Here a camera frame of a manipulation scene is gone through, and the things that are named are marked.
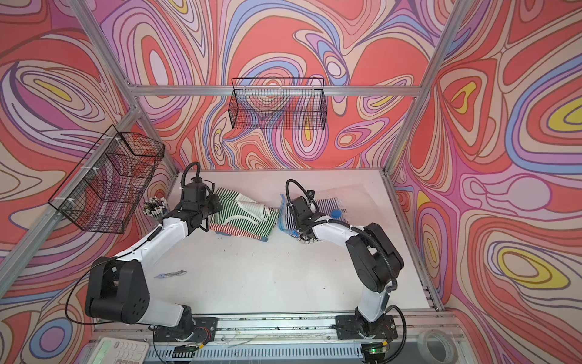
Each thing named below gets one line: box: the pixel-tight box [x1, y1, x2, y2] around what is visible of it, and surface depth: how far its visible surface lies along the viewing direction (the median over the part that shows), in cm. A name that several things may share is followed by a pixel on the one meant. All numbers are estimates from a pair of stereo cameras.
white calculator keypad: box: [88, 336, 150, 364], surface depth 69 cm
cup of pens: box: [142, 195, 169, 219], surface depth 86 cm
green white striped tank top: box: [210, 187, 281, 238], surface depth 95 cm
